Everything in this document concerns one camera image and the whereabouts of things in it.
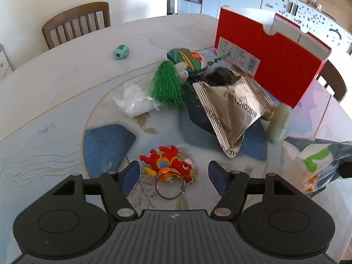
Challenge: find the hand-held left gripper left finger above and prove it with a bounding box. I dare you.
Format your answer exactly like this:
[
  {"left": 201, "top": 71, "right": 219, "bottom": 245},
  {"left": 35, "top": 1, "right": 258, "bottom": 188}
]
[{"left": 52, "top": 161, "right": 141, "bottom": 220}]

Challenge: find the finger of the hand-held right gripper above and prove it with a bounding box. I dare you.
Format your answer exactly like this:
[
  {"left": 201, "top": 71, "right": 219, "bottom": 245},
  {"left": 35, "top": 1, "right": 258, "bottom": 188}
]
[{"left": 339, "top": 158, "right": 352, "bottom": 179}]

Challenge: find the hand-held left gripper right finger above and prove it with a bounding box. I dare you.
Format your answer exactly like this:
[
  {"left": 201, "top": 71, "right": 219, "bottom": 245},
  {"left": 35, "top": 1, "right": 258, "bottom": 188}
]
[{"left": 208, "top": 161, "right": 306, "bottom": 220}]

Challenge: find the grey-blue and white printed packet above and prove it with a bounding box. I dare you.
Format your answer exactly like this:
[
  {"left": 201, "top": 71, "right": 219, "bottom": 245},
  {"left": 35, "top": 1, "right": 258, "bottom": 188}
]
[{"left": 284, "top": 136, "right": 352, "bottom": 198}]

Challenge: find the red dragon keychain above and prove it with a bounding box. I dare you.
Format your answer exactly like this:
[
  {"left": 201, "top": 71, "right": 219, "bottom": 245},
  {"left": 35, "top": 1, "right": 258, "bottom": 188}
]
[{"left": 139, "top": 145, "right": 198, "bottom": 200}]

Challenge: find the silver foil packet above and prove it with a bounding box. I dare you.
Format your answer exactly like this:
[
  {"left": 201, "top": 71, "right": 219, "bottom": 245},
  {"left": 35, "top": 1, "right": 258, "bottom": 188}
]
[{"left": 192, "top": 64, "right": 276, "bottom": 158}]

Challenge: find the white plastic bag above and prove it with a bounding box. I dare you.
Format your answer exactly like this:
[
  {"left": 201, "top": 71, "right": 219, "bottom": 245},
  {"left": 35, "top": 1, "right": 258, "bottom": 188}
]
[{"left": 111, "top": 83, "right": 160, "bottom": 119}]

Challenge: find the pale green correction tape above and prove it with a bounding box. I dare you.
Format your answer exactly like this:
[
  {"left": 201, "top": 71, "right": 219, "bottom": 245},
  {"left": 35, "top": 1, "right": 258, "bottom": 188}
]
[{"left": 267, "top": 103, "right": 292, "bottom": 143}]

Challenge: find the red cardboard box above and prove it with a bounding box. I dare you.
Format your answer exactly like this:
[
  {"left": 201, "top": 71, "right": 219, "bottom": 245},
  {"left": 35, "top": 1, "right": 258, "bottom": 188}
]
[{"left": 214, "top": 5, "right": 332, "bottom": 110}]

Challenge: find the round glass turntable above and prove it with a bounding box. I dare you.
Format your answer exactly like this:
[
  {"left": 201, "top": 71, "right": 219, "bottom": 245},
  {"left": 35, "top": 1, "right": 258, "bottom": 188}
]
[{"left": 81, "top": 65, "right": 269, "bottom": 212}]

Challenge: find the brown wooden chair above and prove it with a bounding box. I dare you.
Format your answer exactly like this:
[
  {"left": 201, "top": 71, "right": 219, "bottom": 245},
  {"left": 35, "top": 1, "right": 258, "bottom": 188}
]
[
  {"left": 316, "top": 60, "right": 347, "bottom": 102},
  {"left": 42, "top": 2, "right": 111, "bottom": 50}
]

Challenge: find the black item in clear bag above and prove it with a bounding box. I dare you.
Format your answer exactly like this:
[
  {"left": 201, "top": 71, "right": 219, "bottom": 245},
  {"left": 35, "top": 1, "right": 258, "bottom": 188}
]
[{"left": 205, "top": 66, "right": 237, "bottom": 87}]

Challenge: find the green embroidered pouch with tassel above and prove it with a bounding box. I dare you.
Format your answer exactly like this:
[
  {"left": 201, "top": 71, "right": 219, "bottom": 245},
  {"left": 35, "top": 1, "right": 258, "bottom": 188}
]
[{"left": 150, "top": 47, "right": 232, "bottom": 111}]

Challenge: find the teal pencil sharpener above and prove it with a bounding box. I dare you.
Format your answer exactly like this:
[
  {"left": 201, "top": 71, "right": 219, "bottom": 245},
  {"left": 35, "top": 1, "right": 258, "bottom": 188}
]
[{"left": 113, "top": 45, "right": 130, "bottom": 60}]

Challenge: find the speckled white cabinet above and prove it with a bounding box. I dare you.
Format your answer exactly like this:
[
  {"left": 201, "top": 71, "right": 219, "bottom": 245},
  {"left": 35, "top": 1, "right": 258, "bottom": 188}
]
[{"left": 260, "top": 0, "right": 352, "bottom": 55}]

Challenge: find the white sideboard wooden top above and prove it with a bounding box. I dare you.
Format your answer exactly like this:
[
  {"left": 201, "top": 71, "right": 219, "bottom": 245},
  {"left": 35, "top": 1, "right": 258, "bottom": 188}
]
[{"left": 0, "top": 44, "right": 13, "bottom": 80}]

